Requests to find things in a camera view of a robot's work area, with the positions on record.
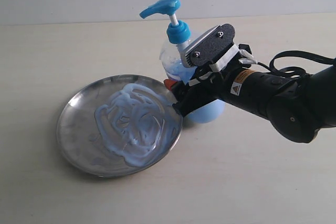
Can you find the blue soap smear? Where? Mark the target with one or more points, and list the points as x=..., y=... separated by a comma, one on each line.
x=138, y=125

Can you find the blue soap pump bottle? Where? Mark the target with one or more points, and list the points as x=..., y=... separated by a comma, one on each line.
x=179, y=37

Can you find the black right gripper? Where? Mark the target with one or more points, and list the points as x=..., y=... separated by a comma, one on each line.
x=198, y=95

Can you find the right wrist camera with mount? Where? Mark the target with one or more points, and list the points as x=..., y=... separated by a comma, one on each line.
x=214, y=48

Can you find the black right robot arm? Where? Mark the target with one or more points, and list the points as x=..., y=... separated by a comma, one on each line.
x=296, y=108

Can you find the round stainless steel plate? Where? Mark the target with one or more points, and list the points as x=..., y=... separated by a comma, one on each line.
x=77, y=134

